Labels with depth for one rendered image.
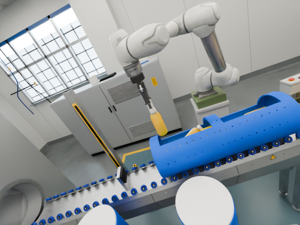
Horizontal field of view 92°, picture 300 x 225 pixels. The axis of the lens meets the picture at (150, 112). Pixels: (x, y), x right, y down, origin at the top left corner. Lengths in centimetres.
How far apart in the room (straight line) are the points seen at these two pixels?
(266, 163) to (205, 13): 101
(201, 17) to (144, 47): 54
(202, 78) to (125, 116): 172
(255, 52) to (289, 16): 80
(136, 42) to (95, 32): 291
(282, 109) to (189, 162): 59
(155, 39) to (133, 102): 209
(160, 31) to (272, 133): 82
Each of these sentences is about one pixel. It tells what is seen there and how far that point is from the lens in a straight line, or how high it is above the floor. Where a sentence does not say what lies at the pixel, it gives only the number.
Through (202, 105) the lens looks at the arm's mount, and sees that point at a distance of 156.
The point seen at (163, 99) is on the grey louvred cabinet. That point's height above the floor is 79.
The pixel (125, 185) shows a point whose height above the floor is 98.
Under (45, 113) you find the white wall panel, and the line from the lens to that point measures 525.
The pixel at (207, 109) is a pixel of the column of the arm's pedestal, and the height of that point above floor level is 98.
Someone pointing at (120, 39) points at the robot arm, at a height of 185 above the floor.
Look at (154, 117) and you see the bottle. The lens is 85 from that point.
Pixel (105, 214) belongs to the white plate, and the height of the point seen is 104.
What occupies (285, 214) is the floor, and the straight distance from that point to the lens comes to 204.
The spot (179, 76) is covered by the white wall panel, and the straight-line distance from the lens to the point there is 379.
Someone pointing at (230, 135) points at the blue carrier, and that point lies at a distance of 96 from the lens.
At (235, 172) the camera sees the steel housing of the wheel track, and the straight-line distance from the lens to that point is 118.
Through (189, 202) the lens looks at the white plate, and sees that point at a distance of 89.
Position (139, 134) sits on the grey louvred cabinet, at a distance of 297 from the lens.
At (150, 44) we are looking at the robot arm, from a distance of 60.
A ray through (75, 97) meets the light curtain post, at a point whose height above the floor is 163.
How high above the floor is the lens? 182
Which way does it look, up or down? 26 degrees down
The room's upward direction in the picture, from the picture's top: 25 degrees counter-clockwise
